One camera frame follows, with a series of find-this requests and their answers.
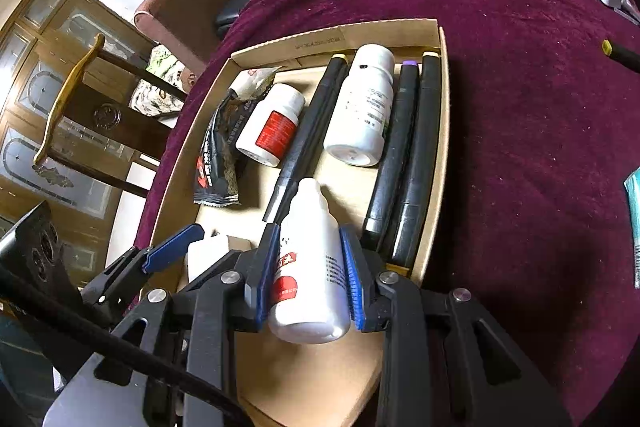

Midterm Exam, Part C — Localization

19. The white square charger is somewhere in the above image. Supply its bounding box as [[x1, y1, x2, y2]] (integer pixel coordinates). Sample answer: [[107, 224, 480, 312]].
[[186, 234, 230, 283]]

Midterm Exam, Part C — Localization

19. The black snack packet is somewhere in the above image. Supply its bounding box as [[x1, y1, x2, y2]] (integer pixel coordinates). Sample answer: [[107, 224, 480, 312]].
[[193, 66, 280, 208]]

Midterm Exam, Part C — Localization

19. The white dropper bottle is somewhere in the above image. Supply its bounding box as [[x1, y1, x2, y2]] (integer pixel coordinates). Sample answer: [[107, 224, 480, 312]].
[[268, 178, 350, 345]]

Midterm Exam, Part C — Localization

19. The small white red-label bottle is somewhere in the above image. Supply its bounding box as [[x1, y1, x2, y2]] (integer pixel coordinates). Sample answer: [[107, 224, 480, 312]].
[[235, 82, 305, 168]]

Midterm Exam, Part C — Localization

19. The black marker yellow tip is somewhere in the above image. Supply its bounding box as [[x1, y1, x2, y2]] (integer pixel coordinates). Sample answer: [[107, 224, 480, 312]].
[[388, 52, 442, 269]]

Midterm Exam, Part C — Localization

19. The black marker purple cap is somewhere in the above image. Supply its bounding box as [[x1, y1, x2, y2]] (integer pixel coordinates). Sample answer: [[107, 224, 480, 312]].
[[361, 61, 419, 249]]

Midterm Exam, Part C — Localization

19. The large white bottle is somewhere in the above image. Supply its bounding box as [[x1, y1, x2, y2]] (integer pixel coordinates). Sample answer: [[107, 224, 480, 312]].
[[323, 43, 395, 167]]

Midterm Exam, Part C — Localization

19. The teal blue box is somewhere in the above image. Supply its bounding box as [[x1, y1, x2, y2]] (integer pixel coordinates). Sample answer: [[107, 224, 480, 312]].
[[624, 168, 640, 289]]

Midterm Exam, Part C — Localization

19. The cardboard tray box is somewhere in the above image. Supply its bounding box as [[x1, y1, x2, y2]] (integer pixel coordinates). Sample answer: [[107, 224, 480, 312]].
[[151, 18, 446, 426]]

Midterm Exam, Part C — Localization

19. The wooden cabinet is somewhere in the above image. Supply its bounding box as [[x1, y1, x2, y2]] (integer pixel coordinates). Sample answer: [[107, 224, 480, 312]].
[[1, 0, 154, 286]]

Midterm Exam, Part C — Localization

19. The brown armchair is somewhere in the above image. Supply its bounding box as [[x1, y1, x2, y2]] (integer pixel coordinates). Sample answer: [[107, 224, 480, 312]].
[[132, 0, 256, 76]]

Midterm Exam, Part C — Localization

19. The black marker yellow cap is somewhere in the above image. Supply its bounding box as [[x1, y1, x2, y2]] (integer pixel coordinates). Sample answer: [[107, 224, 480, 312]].
[[601, 39, 640, 74]]

